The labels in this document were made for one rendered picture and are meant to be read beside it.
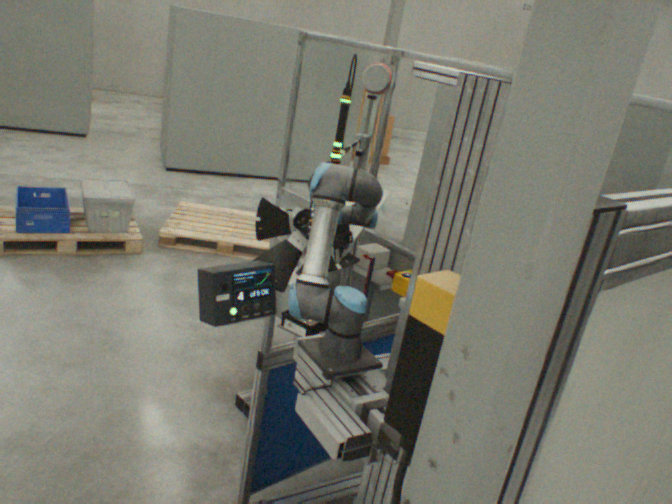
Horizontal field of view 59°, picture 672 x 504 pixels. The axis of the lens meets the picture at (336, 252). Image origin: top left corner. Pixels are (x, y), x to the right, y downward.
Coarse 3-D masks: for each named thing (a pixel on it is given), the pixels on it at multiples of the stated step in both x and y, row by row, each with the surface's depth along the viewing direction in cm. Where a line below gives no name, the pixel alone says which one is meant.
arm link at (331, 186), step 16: (320, 176) 198; (336, 176) 198; (352, 176) 198; (320, 192) 199; (336, 192) 198; (352, 192) 199; (320, 208) 200; (336, 208) 201; (320, 224) 199; (336, 224) 202; (320, 240) 199; (320, 256) 199; (304, 272) 201; (320, 272) 199; (304, 288) 198; (320, 288) 198; (304, 304) 197; (320, 304) 197; (320, 320) 200
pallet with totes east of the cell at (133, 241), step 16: (0, 208) 520; (80, 208) 555; (0, 224) 489; (80, 224) 518; (0, 240) 463; (16, 240) 468; (32, 240) 473; (48, 240) 478; (64, 240) 484; (80, 240) 489; (96, 240) 495; (112, 240) 501; (128, 240) 506
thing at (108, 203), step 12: (84, 180) 530; (96, 180) 536; (108, 180) 542; (120, 180) 548; (84, 192) 498; (96, 192) 504; (108, 192) 510; (120, 192) 516; (132, 192) 520; (84, 204) 514; (96, 204) 495; (108, 204) 499; (120, 204) 503; (132, 204) 507; (96, 216) 499; (108, 216) 503; (120, 216) 508; (96, 228) 504; (108, 228) 508; (120, 228) 513
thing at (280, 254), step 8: (272, 248) 285; (280, 248) 285; (288, 248) 285; (296, 248) 286; (264, 256) 284; (272, 256) 284; (280, 256) 284; (288, 256) 285; (296, 256) 286; (280, 264) 284; (288, 264) 284; (296, 264) 285; (280, 272) 283; (288, 272) 283; (280, 280) 282; (288, 280) 283; (280, 288) 281
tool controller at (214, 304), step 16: (208, 272) 201; (224, 272) 202; (240, 272) 206; (256, 272) 210; (272, 272) 215; (208, 288) 202; (224, 288) 201; (240, 288) 207; (256, 288) 211; (272, 288) 216; (208, 304) 203; (224, 304) 203; (240, 304) 208; (272, 304) 217; (208, 320) 204; (224, 320) 204; (240, 320) 208
